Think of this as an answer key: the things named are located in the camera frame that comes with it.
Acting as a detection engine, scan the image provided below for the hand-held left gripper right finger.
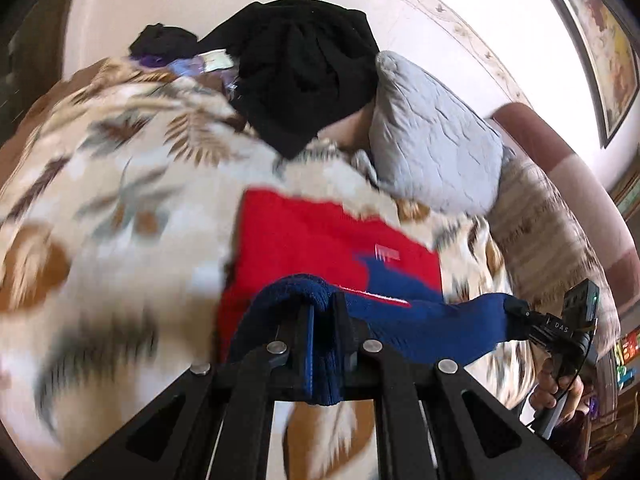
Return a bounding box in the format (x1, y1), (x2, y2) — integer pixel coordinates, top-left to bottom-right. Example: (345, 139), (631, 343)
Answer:
(331, 291), (582, 480)

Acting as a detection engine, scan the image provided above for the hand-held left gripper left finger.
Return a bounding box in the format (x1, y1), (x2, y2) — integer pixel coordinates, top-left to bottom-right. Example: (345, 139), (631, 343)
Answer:
(65, 305), (321, 480)

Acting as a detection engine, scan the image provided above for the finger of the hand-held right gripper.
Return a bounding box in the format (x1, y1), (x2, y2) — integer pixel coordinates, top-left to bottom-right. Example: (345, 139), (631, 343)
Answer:
(502, 297), (551, 333)

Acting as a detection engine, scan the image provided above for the red and blue knit sweater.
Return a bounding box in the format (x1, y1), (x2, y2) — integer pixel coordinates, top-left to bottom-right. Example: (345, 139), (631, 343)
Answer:
(217, 187), (526, 408)

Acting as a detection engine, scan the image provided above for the person's right hand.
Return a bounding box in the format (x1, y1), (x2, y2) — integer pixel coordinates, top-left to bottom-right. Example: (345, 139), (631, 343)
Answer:
(529, 357), (585, 413)

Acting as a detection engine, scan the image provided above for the shelf with colourful things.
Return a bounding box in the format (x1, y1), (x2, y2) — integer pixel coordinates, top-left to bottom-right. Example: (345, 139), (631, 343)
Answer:
(590, 167), (640, 441)

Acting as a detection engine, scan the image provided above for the striped beige sofa cover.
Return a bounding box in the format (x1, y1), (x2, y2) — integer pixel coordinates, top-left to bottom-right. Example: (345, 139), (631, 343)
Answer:
(487, 152), (622, 363)

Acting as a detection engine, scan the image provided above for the brown and pink sofa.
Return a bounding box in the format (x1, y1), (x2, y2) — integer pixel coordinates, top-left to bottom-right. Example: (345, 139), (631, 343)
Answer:
(492, 102), (637, 311)

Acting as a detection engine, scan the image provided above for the grey quilted pillow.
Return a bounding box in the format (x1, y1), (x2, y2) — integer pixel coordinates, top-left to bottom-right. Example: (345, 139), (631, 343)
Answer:
(369, 51), (512, 216)

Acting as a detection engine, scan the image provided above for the leaf print blanket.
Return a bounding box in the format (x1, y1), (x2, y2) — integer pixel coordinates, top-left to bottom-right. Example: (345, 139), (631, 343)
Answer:
(0, 56), (551, 480)

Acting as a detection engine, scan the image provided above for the framed painting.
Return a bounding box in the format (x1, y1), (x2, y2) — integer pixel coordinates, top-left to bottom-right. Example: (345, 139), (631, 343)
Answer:
(529, 0), (640, 149)

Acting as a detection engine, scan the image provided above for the large black garment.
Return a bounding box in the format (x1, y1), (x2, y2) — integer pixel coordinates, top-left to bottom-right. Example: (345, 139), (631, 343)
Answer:
(199, 0), (382, 160)

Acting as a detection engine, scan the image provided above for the clear plastic packet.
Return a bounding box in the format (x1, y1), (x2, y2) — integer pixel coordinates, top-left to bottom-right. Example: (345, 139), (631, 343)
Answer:
(172, 49), (235, 77)

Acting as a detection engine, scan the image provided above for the small black garment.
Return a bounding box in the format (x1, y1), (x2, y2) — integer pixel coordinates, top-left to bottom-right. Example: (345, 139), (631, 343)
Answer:
(129, 23), (199, 59)

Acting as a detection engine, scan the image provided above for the dark wooden glass door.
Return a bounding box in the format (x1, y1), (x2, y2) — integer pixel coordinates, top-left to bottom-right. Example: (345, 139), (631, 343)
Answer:
(0, 0), (81, 146)

